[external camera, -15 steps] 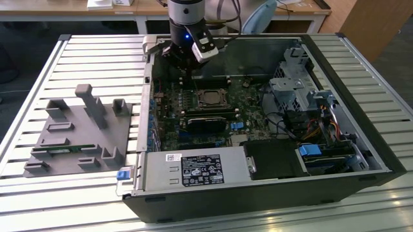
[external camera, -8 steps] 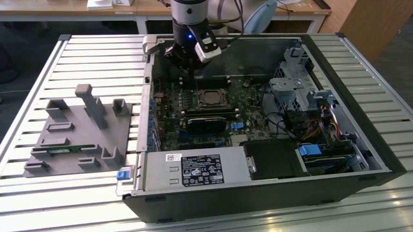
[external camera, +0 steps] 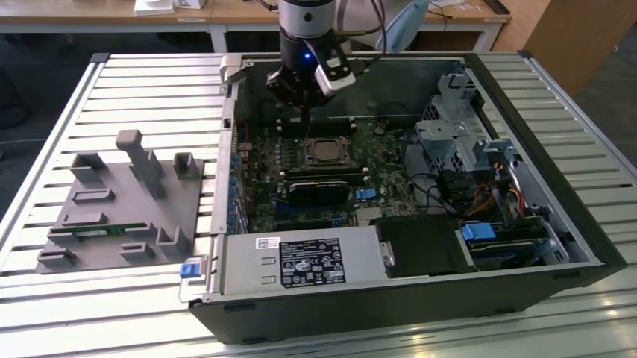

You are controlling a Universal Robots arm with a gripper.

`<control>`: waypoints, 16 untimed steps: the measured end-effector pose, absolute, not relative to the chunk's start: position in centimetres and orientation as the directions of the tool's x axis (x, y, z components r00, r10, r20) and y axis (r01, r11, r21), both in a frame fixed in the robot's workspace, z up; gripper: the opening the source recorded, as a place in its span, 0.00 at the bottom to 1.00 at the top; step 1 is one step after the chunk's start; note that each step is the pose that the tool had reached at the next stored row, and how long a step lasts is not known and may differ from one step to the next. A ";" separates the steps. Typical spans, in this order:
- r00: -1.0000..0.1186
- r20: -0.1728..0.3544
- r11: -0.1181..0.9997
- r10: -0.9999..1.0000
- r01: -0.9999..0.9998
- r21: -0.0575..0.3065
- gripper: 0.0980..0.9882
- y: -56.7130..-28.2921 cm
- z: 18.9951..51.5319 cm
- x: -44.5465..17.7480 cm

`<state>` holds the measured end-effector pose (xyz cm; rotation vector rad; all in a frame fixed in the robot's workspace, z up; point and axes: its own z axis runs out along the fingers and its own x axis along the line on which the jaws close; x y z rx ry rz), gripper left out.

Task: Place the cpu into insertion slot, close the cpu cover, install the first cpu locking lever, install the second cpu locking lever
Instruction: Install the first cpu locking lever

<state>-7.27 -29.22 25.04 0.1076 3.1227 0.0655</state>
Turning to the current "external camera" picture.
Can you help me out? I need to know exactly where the metal socket cover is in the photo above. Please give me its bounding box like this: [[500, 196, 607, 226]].
[[303, 138, 349, 167]]

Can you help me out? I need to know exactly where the silver CPU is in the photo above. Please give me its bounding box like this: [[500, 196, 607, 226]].
[[311, 141, 344, 162]]

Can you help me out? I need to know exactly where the CPU socket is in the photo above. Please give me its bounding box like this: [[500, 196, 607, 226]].
[[297, 136, 353, 169]]

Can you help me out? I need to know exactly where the pale blue teach pendant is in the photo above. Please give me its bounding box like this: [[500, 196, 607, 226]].
[[375, 0, 429, 53]]

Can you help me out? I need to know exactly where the white box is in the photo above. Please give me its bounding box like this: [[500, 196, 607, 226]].
[[133, 0, 176, 16]]

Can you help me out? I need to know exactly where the graphics card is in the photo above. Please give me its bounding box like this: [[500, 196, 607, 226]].
[[287, 180, 349, 205]]

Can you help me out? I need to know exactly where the green motherboard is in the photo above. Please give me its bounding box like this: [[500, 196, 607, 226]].
[[230, 119, 424, 234]]

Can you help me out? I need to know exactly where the silver drive cage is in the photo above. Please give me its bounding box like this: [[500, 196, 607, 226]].
[[415, 72, 508, 176]]

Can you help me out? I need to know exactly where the wooden desk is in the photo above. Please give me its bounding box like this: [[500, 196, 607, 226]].
[[0, 0, 511, 53]]

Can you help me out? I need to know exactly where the silver chipset heat sink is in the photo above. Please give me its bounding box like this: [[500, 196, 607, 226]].
[[355, 207, 383, 227]]

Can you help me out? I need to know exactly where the grey parts rack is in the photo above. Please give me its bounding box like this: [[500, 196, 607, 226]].
[[37, 129, 208, 275]]

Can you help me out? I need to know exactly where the black plastic shroud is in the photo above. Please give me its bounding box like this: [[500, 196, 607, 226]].
[[375, 218, 473, 279]]

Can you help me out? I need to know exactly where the green RAM stick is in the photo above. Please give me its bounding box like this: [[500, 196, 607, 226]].
[[49, 222, 150, 238]]

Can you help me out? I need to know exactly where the silver power supply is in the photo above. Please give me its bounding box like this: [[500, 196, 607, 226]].
[[217, 234, 393, 299]]

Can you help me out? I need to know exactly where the wooden cabinet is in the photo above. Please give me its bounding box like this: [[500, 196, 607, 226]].
[[491, 0, 637, 98]]

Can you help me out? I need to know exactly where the blue disk carrier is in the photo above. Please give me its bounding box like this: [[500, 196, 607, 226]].
[[459, 222, 498, 247]]

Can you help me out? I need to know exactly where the black PC case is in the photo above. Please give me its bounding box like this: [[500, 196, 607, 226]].
[[185, 51, 627, 346]]

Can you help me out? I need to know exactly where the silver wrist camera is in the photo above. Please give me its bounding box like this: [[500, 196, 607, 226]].
[[313, 55, 357, 98]]

